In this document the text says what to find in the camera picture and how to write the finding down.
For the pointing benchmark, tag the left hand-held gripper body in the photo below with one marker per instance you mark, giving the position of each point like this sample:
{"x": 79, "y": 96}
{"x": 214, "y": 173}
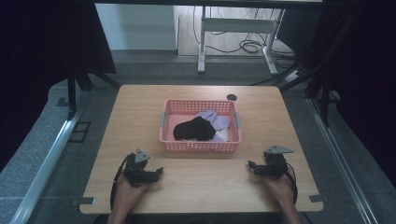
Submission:
{"x": 137, "y": 171}

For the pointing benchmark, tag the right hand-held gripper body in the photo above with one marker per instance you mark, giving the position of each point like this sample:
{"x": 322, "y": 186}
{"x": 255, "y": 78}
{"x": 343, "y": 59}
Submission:
{"x": 275, "y": 163}

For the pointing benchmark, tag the white cloth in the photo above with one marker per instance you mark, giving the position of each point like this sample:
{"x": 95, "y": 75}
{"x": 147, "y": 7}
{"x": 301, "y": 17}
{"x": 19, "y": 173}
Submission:
{"x": 223, "y": 134}

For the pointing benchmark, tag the pink plastic basket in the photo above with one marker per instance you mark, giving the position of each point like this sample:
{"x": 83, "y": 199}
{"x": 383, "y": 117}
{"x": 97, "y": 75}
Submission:
{"x": 199, "y": 146}

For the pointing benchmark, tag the light purple cloth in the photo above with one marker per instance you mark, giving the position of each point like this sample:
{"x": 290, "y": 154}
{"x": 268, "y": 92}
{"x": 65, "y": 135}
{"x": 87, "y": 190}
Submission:
{"x": 219, "y": 123}

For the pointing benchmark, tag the black cloth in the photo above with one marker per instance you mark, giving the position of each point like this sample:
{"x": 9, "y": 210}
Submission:
{"x": 194, "y": 129}

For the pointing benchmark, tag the person's left hand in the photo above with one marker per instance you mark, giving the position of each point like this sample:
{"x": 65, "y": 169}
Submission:
{"x": 129, "y": 194}

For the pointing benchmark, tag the person's right hand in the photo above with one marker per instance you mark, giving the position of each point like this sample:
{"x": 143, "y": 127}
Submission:
{"x": 280, "y": 188}

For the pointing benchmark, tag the grey tape strip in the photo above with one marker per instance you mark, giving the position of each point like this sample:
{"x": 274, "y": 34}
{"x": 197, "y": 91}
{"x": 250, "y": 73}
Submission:
{"x": 84, "y": 201}
{"x": 318, "y": 198}

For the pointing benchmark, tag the black round table grommet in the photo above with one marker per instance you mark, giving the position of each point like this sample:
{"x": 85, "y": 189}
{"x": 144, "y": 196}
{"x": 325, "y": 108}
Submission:
{"x": 232, "y": 97}

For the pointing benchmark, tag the black tripod stand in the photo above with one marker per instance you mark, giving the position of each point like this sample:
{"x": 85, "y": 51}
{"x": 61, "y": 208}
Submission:
{"x": 325, "y": 93}
{"x": 72, "y": 93}

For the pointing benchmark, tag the white power strip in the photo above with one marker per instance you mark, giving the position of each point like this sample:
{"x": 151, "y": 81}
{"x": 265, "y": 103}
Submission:
{"x": 293, "y": 76}

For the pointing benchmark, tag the black curtain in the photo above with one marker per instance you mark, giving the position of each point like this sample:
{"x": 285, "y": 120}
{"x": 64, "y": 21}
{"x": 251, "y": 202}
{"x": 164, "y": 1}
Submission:
{"x": 37, "y": 62}
{"x": 364, "y": 77}

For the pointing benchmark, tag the aluminium floor rail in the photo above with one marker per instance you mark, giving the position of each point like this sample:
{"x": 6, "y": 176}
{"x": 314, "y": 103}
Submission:
{"x": 342, "y": 161}
{"x": 46, "y": 168}

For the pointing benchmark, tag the white metal desk frame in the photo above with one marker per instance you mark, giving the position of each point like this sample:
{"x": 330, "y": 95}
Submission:
{"x": 236, "y": 25}

